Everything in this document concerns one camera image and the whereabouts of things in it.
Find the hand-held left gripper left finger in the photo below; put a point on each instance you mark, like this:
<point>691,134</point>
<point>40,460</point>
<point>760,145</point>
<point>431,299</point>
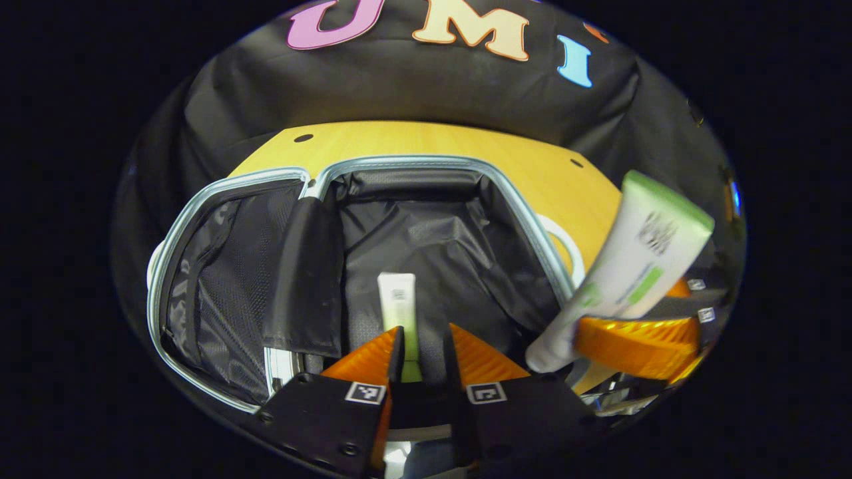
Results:
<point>319,412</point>

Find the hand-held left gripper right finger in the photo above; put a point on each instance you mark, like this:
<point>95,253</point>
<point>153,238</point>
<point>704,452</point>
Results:
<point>519,412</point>

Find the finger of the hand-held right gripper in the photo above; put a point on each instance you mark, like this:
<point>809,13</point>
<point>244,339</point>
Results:
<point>705,283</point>
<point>639,346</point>

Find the white skin care packet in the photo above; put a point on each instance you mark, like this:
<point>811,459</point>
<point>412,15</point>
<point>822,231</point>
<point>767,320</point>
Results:
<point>622,404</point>

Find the white tube with green cap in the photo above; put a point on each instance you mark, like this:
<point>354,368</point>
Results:
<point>639,253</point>

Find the slim white green tube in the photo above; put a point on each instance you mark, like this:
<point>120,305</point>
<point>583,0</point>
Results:
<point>398,299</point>

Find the black backdrop cloth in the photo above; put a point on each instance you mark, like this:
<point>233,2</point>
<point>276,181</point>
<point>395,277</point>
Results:
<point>413,93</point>

